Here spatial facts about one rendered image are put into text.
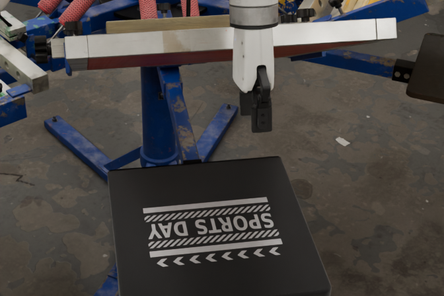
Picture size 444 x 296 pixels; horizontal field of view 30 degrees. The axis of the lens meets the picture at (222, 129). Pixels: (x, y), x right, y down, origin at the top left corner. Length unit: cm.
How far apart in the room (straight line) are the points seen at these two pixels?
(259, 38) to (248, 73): 6
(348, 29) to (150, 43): 35
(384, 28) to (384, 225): 202
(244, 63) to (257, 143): 259
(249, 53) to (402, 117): 292
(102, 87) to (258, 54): 302
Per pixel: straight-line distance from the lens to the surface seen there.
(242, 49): 126
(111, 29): 201
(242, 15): 125
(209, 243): 189
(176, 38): 143
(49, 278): 319
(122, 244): 189
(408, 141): 397
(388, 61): 268
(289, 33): 146
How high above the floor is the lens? 223
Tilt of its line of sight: 35 degrees down
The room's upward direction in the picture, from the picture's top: 2 degrees clockwise
